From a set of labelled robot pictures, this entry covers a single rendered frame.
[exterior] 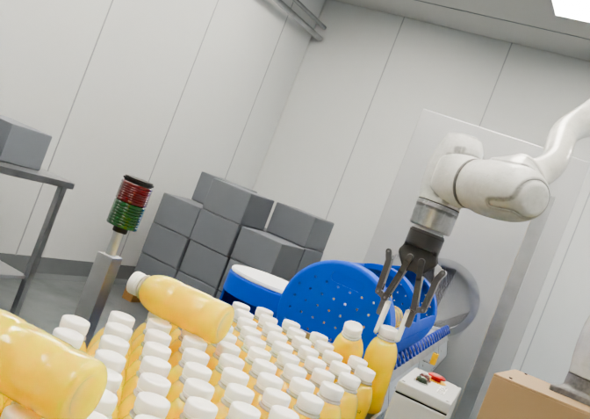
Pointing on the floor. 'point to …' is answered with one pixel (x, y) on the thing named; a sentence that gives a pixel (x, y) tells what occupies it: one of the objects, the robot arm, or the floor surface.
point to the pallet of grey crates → (228, 236)
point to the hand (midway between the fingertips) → (392, 321)
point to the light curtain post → (502, 314)
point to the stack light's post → (97, 291)
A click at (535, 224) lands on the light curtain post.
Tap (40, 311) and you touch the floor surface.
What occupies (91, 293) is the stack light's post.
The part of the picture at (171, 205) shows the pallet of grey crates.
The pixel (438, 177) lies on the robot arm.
